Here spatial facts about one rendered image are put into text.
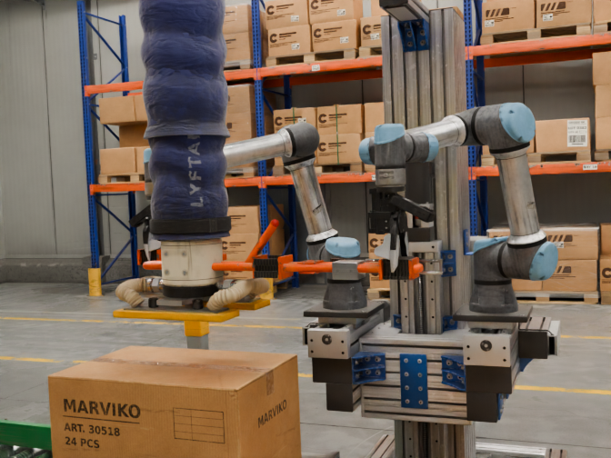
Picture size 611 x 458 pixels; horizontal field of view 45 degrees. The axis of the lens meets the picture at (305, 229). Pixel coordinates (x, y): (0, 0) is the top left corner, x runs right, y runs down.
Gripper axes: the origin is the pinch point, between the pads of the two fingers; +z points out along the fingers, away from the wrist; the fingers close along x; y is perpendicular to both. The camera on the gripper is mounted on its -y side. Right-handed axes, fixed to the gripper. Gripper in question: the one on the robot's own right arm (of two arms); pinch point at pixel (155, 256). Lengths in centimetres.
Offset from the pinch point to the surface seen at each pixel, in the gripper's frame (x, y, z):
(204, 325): 25.3, 2.6, 27.5
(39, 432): -2, -51, 62
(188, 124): -36, 36, -38
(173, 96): -38, 33, -45
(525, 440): 213, 95, 123
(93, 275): 669, -544, 85
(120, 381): -43, 15, 30
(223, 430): -43, 46, 41
